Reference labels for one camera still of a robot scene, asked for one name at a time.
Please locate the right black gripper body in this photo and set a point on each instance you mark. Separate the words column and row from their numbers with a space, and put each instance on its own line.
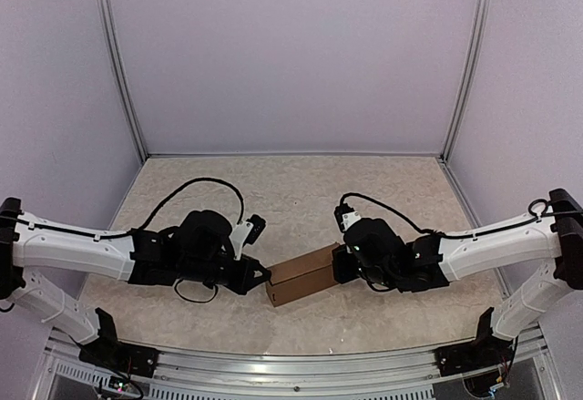
column 344, row 273

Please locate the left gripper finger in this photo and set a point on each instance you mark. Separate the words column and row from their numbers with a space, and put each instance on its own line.
column 249, row 283
column 254, row 268

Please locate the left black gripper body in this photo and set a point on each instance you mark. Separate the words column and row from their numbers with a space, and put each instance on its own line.
column 196, row 270

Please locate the brown cardboard box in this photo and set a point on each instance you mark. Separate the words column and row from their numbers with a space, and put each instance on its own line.
column 301, row 276

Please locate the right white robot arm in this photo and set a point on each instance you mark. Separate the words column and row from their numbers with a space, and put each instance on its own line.
column 550, row 231

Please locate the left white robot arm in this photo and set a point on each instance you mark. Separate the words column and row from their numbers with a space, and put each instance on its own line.
column 138, row 257

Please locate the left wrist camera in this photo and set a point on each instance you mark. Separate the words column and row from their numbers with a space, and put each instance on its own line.
column 246, row 233

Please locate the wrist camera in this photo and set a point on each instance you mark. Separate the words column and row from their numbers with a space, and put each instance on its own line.
column 246, row 233
column 345, row 216

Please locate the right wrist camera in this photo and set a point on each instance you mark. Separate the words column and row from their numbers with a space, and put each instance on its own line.
column 345, row 216

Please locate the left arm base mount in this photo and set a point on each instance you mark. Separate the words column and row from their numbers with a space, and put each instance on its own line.
column 120, row 357

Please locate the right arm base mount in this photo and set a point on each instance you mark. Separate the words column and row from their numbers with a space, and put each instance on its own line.
column 470, row 356

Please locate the front aluminium rail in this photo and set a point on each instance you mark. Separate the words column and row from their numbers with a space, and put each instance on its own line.
column 412, row 373

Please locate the left aluminium frame post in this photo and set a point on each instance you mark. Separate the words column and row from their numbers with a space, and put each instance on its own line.
column 105, row 9

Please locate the aluminium frame post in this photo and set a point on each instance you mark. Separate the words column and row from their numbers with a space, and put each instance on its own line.
column 467, row 78
column 105, row 9

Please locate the right aluminium frame post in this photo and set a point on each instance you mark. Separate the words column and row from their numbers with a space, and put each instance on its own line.
column 467, row 78

